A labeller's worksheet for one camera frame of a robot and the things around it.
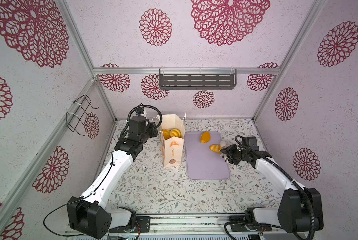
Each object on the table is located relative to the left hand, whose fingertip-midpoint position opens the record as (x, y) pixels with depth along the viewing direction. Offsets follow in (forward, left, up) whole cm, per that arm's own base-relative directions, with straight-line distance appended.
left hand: (153, 127), depth 78 cm
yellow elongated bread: (+3, -38, -25) cm, 45 cm away
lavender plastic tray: (-7, -28, -27) cm, 40 cm away
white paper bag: (-6, -9, -11) cm, 15 cm away
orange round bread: (+12, -32, -25) cm, 43 cm away
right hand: (-6, -38, -14) cm, 40 cm away
